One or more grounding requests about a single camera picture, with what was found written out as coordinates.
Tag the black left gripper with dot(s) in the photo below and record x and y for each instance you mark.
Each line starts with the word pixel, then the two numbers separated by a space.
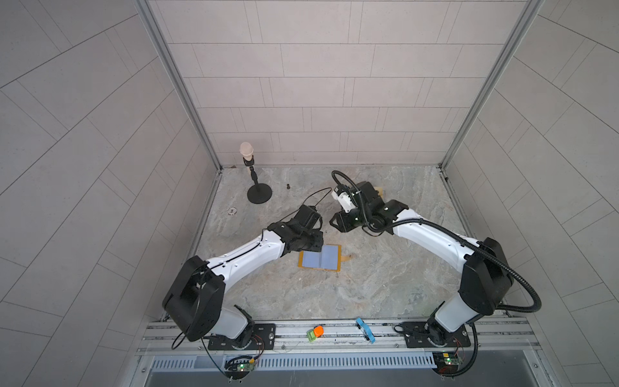
pixel 317 243

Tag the right green circuit board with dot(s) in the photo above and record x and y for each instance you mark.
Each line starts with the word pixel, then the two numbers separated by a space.
pixel 446 362

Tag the aluminium front rail frame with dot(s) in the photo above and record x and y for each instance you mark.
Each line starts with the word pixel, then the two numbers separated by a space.
pixel 347 344

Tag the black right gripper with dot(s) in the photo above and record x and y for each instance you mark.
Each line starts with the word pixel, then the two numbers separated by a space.
pixel 343 223

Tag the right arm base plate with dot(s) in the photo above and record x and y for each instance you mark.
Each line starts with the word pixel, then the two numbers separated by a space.
pixel 432 335

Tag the black microphone stand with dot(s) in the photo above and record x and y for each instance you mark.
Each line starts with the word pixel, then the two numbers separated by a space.
pixel 258 193

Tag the yellow leather card holder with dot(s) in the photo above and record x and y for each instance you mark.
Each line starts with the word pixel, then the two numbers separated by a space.
pixel 329 258

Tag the left green circuit board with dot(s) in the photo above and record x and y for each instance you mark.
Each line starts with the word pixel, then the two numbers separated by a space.
pixel 239 367

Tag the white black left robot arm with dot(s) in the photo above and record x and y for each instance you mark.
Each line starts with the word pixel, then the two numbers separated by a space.
pixel 195 299

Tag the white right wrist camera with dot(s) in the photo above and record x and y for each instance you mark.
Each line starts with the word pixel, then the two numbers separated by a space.
pixel 344 199

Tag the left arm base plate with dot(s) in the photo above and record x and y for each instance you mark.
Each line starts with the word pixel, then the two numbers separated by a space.
pixel 262 338

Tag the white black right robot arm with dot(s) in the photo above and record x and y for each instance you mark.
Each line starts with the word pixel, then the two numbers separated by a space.
pixel 487 282

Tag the green circuit board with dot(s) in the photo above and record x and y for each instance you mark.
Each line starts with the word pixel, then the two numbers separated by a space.
pixel 446 362
pixel 239 367

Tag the green orange connector block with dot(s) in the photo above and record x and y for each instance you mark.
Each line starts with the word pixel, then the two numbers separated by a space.
pixel 315 333

